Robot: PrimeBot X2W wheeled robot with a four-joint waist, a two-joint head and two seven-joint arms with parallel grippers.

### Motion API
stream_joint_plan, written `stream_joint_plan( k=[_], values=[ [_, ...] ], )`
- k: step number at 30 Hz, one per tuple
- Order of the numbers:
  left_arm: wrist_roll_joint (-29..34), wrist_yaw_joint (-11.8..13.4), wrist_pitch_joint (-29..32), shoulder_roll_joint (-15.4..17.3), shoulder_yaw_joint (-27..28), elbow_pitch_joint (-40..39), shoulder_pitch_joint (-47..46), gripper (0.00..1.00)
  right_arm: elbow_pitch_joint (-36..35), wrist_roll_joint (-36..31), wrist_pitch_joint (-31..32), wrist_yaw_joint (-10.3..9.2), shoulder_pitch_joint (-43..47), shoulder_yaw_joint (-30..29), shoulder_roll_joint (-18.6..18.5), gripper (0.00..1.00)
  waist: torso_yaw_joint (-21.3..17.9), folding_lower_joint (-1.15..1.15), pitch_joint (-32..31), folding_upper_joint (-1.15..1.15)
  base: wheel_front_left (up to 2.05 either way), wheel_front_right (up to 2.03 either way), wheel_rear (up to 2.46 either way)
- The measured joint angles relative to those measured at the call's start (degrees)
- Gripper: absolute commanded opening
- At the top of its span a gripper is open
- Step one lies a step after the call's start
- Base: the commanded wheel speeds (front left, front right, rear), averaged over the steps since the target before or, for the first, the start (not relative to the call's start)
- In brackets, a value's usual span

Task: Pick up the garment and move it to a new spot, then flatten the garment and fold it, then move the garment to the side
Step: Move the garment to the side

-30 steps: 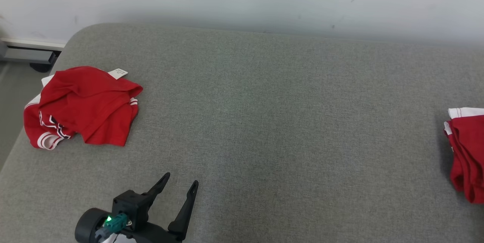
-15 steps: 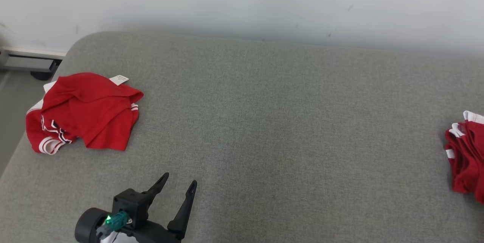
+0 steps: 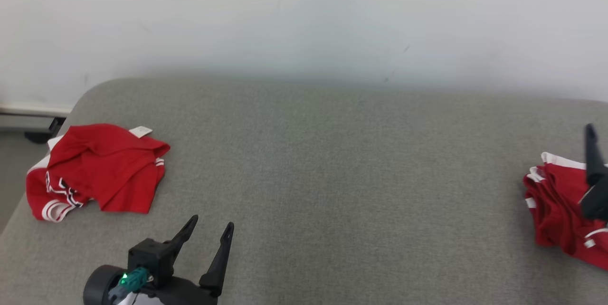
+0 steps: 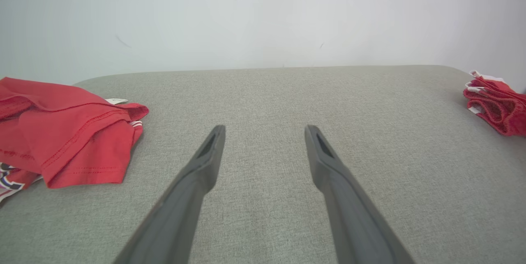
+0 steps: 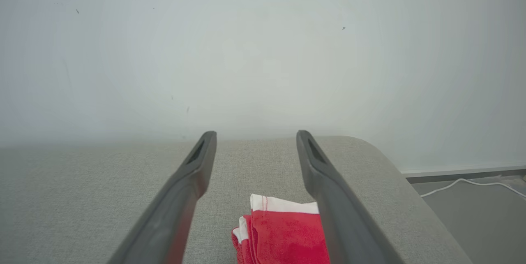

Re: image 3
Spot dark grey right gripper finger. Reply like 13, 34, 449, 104
580, 183, 608, 222
584, 124, 608, 187

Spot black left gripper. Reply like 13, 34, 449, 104
151, 215, 235, 305

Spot red Bulls 23 shorts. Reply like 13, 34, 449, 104
522, 152, 608, 271

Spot red jersey with white sleeves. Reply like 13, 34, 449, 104
26, 124, 171, 223

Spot dark floor object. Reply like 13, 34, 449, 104
24, 117, 67, 144

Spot teal left camera connector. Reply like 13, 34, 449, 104
109, 267, 154, 302

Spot white paper cable label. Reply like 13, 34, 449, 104
114, 290, 160, 305

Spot white wall baseboard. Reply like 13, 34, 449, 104
0, 105, 73, 131

